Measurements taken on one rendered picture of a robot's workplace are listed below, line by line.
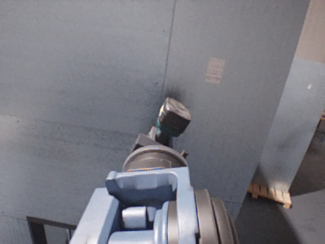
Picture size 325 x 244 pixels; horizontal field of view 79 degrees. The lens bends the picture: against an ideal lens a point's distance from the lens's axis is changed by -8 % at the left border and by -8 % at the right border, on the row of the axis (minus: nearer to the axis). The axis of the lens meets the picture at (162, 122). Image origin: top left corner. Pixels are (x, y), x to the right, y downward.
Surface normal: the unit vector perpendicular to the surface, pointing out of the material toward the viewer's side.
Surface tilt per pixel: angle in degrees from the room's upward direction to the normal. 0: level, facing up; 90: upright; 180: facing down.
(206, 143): 90
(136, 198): 90
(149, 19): 90
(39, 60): 90
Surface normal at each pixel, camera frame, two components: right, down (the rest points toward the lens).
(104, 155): -0.04, 0.37
